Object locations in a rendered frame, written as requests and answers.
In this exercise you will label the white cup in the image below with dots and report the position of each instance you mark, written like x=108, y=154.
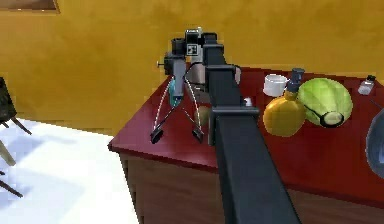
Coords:
x=275, y=85

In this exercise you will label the dark chair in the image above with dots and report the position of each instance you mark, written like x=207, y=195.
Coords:
x=6, y=100

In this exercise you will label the grey round pan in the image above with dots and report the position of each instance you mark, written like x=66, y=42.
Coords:
x=376, y=143

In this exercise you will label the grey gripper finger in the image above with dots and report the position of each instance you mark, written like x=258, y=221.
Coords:
x=198, y=135
x=156, y=136

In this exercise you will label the teal small bottle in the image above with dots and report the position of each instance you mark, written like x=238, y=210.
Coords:
x=171, y=91

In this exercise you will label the red topped wooden table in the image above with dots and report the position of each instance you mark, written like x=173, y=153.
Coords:
x=300, y=160

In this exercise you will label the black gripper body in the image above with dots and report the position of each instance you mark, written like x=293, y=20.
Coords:
x=178, y=66

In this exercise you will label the silver metal pot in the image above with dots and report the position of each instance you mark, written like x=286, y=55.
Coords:
x=196, y=73

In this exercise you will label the small white round object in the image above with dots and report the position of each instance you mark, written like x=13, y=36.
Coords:
x=247, y=101

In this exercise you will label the green cabbage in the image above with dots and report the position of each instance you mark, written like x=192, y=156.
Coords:
x=325, y=96

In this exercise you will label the brown framed wall picture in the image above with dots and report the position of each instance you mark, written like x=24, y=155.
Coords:
x=26, y=4

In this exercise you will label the clear salt shaker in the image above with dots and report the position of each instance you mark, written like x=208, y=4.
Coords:
x=366, y=86

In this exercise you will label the yellow spray bottle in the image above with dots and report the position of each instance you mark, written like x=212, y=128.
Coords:
x=284, y=115

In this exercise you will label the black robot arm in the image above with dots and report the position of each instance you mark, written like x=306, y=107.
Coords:
x=246, y=166

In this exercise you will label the olive brown potato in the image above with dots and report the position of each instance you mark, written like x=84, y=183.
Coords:
x=202, y=115

